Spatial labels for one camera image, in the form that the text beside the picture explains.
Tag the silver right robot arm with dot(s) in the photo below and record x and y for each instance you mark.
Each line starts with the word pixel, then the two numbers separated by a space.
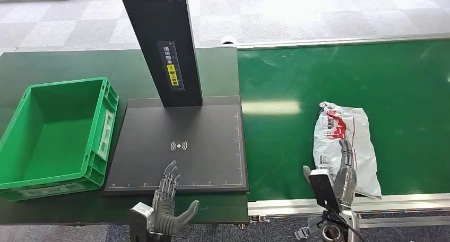
pixel 346 226

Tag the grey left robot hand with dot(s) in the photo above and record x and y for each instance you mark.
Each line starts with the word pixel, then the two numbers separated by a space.
pixel 165 215

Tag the grey conveyor leg bracket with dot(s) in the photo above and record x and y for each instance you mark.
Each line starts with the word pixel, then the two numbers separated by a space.
pixel 305 230

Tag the green conveyor belt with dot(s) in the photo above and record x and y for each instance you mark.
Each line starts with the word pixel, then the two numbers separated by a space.
pixel 386 85

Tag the aluminium conveyor frame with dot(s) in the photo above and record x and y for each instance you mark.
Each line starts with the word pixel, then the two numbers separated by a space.
pixel 291 207

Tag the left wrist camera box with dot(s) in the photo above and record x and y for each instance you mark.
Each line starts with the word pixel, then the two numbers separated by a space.
pixel 140 221

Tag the white plastic package red print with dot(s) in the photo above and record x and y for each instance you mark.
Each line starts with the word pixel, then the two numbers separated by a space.
pixel 362 128

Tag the small metal bolt clamp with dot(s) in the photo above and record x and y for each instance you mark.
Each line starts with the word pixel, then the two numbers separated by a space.
pixel 259 219

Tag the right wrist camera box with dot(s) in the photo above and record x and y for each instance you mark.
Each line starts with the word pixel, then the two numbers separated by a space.
pixel 323 189

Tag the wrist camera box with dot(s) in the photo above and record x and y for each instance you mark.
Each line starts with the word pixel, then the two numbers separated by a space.
pixel 323 189
pixel 140 221

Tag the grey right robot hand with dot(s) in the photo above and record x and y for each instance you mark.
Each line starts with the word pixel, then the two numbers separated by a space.
pixel 346 187

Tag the black inbound scanner machine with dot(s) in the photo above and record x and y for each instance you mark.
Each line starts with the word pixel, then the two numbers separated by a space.
pixel 197 128

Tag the dark green table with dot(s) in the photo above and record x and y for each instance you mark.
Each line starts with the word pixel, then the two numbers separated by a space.
pixel 70 64

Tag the black yellow label strip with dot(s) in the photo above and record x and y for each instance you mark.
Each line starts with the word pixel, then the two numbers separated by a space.
pixel 172 75

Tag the green plastic crate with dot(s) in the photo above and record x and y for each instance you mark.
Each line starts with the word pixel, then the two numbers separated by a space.
pixel 56 135

